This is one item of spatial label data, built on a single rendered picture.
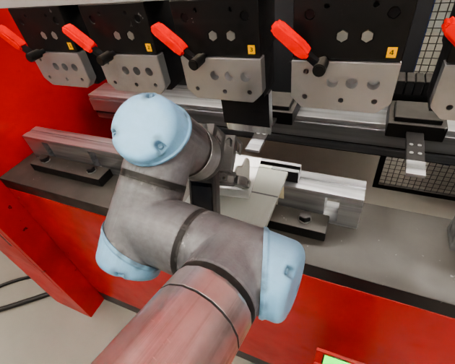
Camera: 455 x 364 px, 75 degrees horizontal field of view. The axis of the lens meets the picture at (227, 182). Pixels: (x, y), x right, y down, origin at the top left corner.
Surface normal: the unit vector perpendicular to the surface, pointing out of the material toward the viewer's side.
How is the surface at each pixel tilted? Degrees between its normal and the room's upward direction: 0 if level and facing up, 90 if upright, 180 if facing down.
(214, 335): 49
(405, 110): 0
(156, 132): 40
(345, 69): 90
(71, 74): 90
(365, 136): 90
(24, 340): 0
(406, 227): 0
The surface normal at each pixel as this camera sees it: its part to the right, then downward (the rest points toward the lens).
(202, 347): 0.64, -0.41
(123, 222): -0.40, -0.16
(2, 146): 0.91, 0.18
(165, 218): -0.20, -0.61
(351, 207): -0.39, 0.66
